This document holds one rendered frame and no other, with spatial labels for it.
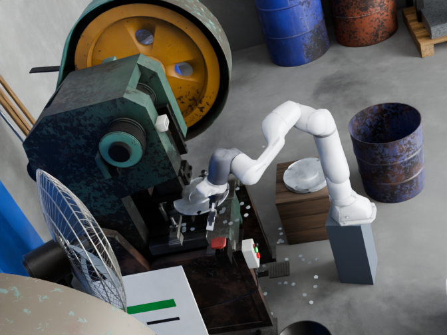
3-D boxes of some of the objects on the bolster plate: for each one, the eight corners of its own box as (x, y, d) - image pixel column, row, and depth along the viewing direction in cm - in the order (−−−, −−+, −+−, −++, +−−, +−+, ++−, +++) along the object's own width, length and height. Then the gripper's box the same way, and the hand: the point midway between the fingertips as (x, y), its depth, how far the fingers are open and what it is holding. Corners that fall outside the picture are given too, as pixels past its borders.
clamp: (186, 221, 274) (179, 206, 268) (181, 245, 260) (174, 230, 255) (175, 223, 275) (167, 208, 269) (170, 247, 262) (162, 232, 256)
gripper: (223, 199, 222) (216, 240, 237) (226, 179, 233) (219, 220, 247) (205, 197, 222) (199, 238, 237) (208, 177, 233) (203, 217, 247)
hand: (210, 223), depth 240 cm, fingers closed
